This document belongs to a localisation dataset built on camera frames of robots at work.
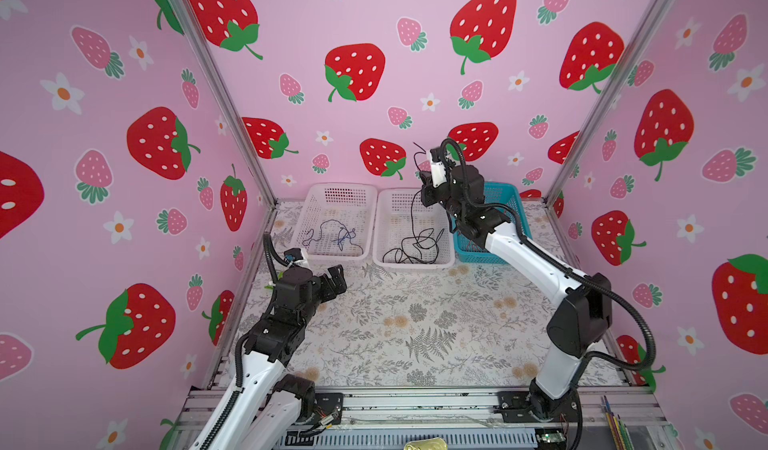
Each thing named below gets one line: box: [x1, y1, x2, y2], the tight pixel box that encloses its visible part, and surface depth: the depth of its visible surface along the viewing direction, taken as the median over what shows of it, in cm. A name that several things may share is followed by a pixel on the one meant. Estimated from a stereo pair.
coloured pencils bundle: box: [600, 395, 635, 450], surface depth 71 cm
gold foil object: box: [403, 437, 448, 450], surface depth 66 cm
